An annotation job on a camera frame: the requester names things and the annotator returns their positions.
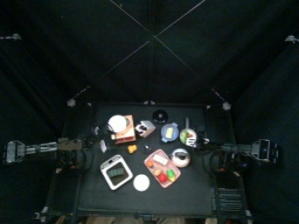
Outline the toy frying pan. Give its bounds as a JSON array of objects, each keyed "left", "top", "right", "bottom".
[{"left": 177, "top": 116, "right": 198, "bottom": 148}]

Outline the white round bowl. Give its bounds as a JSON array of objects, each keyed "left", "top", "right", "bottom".
[{"left": 106, "top": 114, "right": 129, "bottom": 133}]

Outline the blue toy pot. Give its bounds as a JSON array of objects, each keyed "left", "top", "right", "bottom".
[{"left": 160, "top": 122, "right": 181, "bottom": 144}]

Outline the orange wooden toy box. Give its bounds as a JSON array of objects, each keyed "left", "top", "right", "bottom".
[{"left": 109, "top": 114, "right": 137, "bottom": 144}]

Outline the silver toy kettle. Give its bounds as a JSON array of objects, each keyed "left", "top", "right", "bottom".
[{"left": 170, "top": 147, "right": 192, "bottom": 169}]

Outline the orange toy food piece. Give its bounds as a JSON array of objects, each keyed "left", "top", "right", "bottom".
[{"left": 125, "top": 143, "right": 138, "bottom": 155}]

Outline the white toy bread slice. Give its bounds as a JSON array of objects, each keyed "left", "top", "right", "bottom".
[{"left": 152, "top": 153, "right": 169, "bottom": 166}]

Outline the grey toy toaster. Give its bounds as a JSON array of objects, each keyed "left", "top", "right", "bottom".
[{"left": 134, "top": 120, "right": 157, "bottom": 138}]

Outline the black round pan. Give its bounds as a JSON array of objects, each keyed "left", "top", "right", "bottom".
[{"left": 152, "top": 109, "right": 169, "bottom": 125}]

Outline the white toy oven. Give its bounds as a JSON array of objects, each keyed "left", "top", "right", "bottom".
[{"left": 98, "top": 154, "right": 134, "bottom": 192}]

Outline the red toy tomato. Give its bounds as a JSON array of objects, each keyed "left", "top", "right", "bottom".
[{"left": 156, "top": 172, "right": 169, "bottom": 184}]

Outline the pink plastic tray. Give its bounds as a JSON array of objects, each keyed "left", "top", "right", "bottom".
[{"left": 142, "top": 148, "right": 182, "bottom": 189}]

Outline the white round plate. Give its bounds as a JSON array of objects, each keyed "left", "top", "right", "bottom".
[{"left": 132, "top": 173, "right": 152, "bottom": 193}]

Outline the white text label sticker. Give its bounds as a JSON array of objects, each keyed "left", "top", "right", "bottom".
[{"left": 214, "top": 186, "right": 245, "bottom": 217}]

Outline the thin white string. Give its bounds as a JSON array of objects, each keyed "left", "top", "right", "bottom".
[
  {"left": 108, "top": 0, "right": 230, "bottom": 107},
  {"left": 69, "top": 0, "right": 206, "bottom": 102}
]

